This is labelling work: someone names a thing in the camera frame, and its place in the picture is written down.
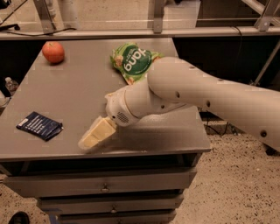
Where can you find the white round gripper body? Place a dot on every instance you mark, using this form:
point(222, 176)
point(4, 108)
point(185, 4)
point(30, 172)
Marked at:
point(117, 107)

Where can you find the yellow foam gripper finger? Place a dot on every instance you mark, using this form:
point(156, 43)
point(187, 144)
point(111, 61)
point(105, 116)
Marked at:
point(101, 129)

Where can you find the dark blue rxbar wrapper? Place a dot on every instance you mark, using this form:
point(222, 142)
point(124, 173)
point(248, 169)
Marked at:
point(40, 126)

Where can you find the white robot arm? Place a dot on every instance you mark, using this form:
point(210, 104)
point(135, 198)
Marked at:
point(172, 83)

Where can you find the green dang chips bag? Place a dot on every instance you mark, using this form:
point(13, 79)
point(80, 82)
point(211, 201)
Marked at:
point(133, 62)

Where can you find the top drawer knob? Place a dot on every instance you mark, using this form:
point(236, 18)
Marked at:
point(105, 188)

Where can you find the drawer knob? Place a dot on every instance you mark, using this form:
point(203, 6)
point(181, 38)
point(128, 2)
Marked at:
point(113, 210)
point(105, 188)

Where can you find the grey drawer cabinet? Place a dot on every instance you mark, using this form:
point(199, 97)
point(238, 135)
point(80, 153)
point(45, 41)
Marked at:
point(135, 174)

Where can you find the red apple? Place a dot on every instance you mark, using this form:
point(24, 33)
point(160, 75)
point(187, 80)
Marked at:
point(53, 52)

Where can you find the clear water bottle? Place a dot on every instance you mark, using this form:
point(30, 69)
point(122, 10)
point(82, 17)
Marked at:
point(11, 85)

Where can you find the black shoe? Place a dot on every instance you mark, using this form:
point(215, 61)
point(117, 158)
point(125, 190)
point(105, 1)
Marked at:
point(19, 218)

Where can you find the aluminium frame rail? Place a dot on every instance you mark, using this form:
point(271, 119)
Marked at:
point(69, 34)

